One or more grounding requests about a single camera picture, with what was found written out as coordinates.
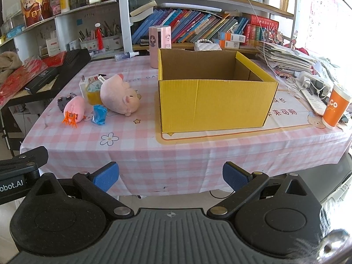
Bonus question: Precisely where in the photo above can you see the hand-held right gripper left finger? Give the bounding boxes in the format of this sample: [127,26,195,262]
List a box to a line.
[30,162,134,220]

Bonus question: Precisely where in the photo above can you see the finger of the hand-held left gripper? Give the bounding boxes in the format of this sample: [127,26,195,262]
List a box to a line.
[0,146,49,172]

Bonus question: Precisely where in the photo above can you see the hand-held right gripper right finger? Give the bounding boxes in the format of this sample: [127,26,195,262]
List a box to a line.
[207,162,322,220]

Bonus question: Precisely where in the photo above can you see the blue snack packet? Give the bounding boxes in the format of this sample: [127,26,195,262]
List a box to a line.
[91,104,108,126]

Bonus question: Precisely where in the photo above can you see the pink plush toy orange legs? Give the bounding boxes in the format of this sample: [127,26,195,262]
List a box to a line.
[62,96,86,128]

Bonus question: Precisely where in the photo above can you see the yellow cardboard box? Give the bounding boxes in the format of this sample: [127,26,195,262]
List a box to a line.
[157,48,279,134]

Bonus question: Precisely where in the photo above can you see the pink pig plush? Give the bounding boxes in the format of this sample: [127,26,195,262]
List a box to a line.
[99,74,142,117]

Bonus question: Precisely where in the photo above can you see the white charger plug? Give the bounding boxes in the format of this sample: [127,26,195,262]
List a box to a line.
[79,78,90,97]

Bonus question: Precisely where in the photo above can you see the pink checkered tablecloth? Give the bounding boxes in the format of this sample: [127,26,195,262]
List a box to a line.
[20,51,352,198]

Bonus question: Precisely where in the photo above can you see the dark grey small gadget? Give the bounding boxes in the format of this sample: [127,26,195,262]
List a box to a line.
[57,96,72,112]

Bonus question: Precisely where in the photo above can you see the large red decoration bag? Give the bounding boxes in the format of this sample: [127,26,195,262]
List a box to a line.
[0,58,48,104]

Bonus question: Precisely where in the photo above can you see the black flat box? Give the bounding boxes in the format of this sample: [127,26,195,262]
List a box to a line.
[25,66,59,94]

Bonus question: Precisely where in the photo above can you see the beige towel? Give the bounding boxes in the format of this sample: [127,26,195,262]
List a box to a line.
[0,51,23,84]

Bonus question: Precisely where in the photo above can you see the red paper packet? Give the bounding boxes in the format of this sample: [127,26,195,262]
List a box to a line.
[41,52,67,67]

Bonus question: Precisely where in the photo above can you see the white printed leaflet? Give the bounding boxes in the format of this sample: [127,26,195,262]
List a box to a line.
[301,88,334,116]

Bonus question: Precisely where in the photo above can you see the black electronic keyboard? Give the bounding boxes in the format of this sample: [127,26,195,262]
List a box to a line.
[0,49,92,108]

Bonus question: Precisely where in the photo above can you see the white red-label card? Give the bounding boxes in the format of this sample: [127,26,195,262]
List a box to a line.
[45,38,61,57]

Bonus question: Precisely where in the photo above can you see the orange paper cup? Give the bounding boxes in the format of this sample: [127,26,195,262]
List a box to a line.
[322,83,352,130]

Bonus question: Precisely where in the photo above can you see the blue white spray bottle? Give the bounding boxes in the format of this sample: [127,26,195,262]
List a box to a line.
[115,51,140,62]

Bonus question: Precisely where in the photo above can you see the white power strip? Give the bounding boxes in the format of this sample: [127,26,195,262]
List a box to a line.
[297,71,334,95]

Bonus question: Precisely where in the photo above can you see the blue tissue packet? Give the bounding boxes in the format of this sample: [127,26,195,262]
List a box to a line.
[5,24,26,39]

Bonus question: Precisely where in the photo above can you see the stack of papers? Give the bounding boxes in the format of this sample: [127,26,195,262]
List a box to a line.
[256,42,321,75]

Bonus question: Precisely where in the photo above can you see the white pen holder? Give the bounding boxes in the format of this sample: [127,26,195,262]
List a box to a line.
[80,37,99,51]
[102,34,123,50]

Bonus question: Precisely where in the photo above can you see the bunch of pens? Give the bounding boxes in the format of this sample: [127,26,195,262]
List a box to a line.
[79,28,97,42]
[102,20,120,37]

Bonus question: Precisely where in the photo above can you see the pink cartoon print container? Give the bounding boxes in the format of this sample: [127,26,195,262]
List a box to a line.
[149,25,172,69]

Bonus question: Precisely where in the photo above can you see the red tassel ornament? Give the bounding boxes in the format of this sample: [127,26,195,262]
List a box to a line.
[94,21,104,51]

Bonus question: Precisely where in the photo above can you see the colourful paper decoration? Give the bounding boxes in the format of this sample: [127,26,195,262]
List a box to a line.
[263,28,284,45]

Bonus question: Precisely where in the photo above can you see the red fortune god decoration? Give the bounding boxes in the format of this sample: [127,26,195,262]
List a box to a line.
[20,0,53,28]

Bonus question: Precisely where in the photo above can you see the row of leaning books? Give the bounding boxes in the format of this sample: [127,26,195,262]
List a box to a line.
[130,7,279,47]

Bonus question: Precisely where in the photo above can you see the white shelving unit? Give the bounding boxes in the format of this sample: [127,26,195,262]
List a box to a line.
[0,0,301,59]

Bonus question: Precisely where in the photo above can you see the thick cream-paged book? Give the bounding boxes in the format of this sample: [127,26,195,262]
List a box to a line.
[129,0,158,24]

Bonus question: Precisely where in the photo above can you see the alphabet wall poster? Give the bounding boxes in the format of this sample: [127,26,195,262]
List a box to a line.
[308,0,342,57]

